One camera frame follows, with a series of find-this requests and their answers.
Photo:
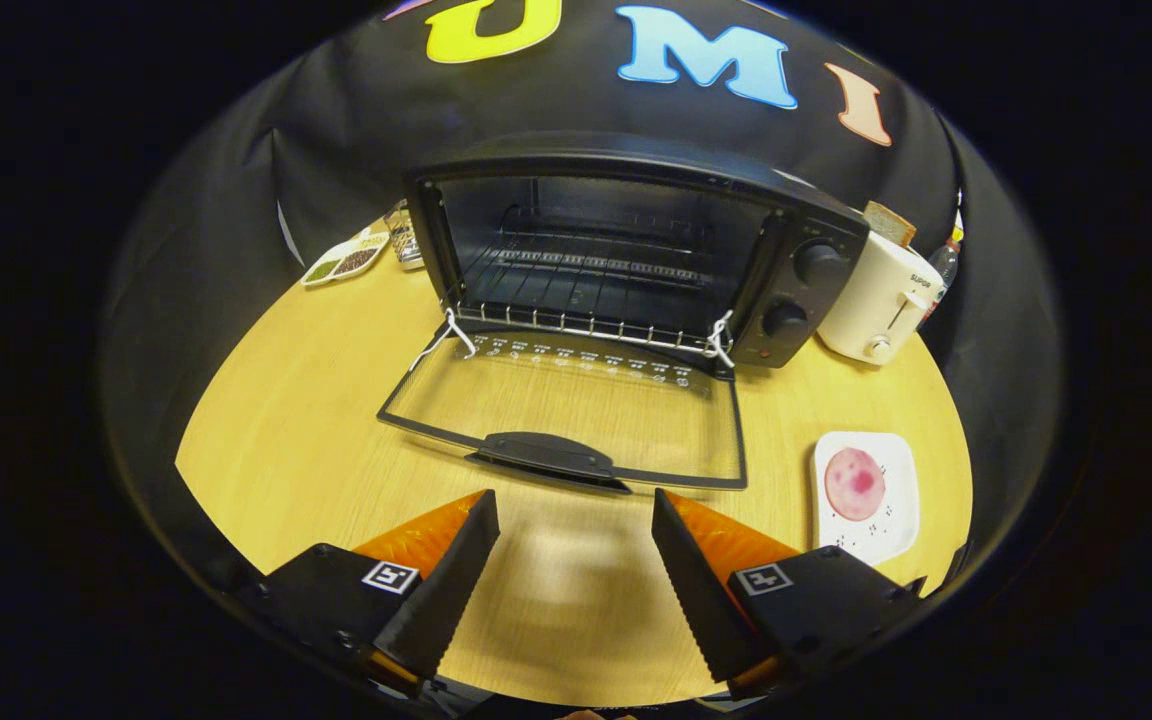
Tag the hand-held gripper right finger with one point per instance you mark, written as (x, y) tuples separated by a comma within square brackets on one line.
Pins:
[(701, 600)]

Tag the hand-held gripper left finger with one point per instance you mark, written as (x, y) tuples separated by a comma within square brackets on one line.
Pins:
[(446, 600)]

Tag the pink ham slice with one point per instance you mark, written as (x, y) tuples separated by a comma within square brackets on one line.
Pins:
[(854, 482)]

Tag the white square plate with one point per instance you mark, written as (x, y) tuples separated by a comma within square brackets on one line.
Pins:
[(896, 480)]

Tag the black toaster oven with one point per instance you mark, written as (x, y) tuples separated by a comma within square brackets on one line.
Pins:
[(786, 285)]

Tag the white bread toaster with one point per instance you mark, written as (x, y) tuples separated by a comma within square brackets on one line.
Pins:
[(876, 300)]

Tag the white divided bean dish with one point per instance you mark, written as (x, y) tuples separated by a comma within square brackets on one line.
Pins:
[(341, 260)]

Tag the clear plastic water bottle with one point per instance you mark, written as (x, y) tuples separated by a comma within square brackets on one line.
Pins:
[(946, 262)]

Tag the toasted bread slice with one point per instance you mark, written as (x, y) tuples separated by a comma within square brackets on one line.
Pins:
[(891, 223)]

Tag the black backdrop cloth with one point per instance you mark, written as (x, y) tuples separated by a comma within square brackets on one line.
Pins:
[(336, 150)]

